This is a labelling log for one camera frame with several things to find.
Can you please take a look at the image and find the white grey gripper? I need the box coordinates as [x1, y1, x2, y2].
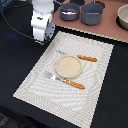
[31, 11, 55, 44]

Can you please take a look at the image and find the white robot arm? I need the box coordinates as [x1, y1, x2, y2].
[31, 0, 55, 44]

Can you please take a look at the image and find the grey frying pan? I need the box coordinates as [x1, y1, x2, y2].
[60, 3, 80, 21]

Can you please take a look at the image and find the beige round plate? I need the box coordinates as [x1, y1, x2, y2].
[55, 56, 83, 78]

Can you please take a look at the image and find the grey cooking pot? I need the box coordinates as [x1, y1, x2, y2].
[81, 2, 103, 25]

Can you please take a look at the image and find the brown wooden board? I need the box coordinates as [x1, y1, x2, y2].
[48, 0, 128, 44]

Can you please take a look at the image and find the beige bowl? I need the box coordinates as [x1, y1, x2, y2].
[118, 4, 128, 30]

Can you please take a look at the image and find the white woven placemat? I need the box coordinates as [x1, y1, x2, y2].
[12, 30, 115, 128]

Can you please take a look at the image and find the knife with orange handle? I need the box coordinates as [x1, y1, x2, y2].
[55, 50, 97, 62]

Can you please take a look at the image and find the fork with orange handle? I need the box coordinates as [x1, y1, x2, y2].
[44, 71, 85, 89]

